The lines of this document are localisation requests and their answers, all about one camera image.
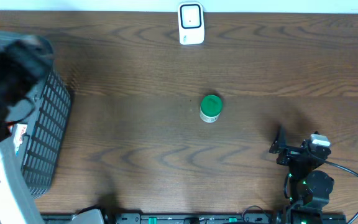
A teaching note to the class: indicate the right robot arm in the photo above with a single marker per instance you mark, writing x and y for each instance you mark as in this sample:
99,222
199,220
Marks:
306,187

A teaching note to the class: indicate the green lid jar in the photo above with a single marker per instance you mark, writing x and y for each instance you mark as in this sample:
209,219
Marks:
210,108

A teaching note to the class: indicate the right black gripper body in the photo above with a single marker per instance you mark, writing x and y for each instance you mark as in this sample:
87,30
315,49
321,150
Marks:
289,156

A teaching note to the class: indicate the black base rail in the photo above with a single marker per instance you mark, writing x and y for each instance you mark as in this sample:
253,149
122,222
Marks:
136,218

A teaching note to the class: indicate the white barcode scanner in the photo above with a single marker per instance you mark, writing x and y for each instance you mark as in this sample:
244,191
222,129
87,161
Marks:
191,23

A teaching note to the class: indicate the white Panadol box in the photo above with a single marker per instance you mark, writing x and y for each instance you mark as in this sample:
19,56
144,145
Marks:
18,136

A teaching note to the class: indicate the grey plastic basket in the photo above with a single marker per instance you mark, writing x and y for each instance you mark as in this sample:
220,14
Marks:
32,93

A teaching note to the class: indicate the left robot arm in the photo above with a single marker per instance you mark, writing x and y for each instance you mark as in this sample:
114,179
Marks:
16,203

